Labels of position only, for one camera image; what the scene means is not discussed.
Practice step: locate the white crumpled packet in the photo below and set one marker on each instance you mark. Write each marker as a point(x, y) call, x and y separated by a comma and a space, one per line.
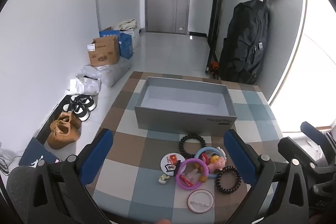
point(86, 85)

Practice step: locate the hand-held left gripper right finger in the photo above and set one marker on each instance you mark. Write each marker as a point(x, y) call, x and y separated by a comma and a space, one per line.
point(241, 158)

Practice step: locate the black and white sneaker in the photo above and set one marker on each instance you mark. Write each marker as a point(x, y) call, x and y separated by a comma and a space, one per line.
point(85, 102)
point(78, 111)

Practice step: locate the brown cardboard box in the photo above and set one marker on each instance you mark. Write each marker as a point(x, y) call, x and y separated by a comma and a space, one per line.
point(105, 54)

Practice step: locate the black backpack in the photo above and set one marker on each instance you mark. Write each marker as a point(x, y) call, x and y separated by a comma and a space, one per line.
point(244, 43)

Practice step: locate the black shoe tray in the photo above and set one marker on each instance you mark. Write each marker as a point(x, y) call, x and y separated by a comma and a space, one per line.
point(50, 119)

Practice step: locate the round printed pin badge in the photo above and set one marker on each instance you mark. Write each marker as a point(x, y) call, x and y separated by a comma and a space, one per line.
point(168, 163)

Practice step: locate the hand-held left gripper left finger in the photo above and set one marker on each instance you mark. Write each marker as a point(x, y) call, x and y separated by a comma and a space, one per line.
point(97, 155)

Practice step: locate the beige cloth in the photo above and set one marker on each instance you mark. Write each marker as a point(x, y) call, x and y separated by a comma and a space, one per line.
point(127, 24)

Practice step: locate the black metal rack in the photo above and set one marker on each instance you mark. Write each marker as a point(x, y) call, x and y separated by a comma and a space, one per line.
point(218, 3)

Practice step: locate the clear red hair clip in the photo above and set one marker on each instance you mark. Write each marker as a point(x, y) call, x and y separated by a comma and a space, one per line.
point(188, 178)

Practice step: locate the clear plastic bag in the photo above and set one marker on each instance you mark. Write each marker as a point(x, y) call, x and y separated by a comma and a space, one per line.
point(110, 73)

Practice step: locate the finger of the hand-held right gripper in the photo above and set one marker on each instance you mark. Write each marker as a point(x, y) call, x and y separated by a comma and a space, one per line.
point(294, 148)
point(313, 132)

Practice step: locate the white round pin badge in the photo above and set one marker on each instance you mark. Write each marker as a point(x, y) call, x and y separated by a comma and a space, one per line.
point(201, 199)

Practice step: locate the navy shoe box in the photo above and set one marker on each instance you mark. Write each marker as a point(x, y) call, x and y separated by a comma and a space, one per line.
point(36, 155)

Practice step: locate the checked tablecloth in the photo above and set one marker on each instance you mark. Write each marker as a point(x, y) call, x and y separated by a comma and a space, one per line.
point(147, 187)

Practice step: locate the orange and black tool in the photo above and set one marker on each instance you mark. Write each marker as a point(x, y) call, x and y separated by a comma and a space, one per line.
point(214, 66)

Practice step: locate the blue cardboard box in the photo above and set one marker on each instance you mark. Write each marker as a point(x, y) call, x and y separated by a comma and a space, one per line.
point(126, 45)

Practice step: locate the brown shoe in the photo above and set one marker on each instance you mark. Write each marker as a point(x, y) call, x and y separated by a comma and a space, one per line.
point(61, 136)
point(69, 119)

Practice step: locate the white plastic bag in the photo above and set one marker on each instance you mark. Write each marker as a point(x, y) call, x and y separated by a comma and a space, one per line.
point(135, 39)

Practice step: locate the grey rectangular box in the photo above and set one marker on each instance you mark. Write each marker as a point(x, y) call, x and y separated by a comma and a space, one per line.
point(183, 106)

